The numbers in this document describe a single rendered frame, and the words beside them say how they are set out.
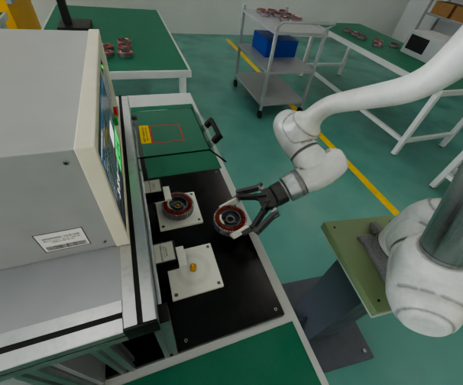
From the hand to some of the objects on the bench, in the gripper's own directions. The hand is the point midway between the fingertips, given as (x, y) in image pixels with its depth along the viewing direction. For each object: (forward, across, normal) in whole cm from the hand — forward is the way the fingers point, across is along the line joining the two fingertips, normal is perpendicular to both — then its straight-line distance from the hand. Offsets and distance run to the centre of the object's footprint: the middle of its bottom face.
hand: (231, 219), depth 82 cm
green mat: (+38, -63, +11) cm, 75 cm away
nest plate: (+17, -11, +2) cm, 20 cm away
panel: (+39, +1, +14) cm, 41 cm away
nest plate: (+17, +13, +2) cm, 22 cm away
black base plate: (+19, +1, 0) cm, 19 cm away
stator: (+16, +13, +3) cm, 21 cm away
